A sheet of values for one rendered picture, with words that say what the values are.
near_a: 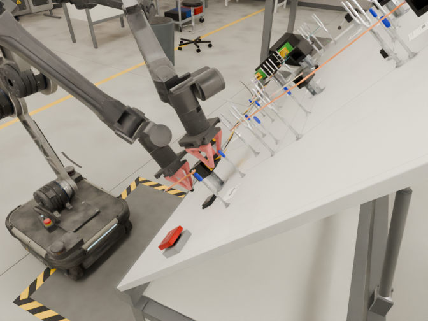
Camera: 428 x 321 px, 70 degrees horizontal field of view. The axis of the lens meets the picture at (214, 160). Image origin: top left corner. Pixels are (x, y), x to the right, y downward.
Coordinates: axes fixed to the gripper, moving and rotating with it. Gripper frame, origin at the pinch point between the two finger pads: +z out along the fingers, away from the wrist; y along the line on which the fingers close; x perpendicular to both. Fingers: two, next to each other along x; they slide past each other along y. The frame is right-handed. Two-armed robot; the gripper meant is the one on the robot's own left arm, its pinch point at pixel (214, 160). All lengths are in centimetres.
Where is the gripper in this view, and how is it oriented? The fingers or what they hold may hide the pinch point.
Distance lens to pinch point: 76.0
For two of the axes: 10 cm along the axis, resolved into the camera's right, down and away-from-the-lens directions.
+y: 4.8, -6.0, 6.4
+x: -7.8, 0.4, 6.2
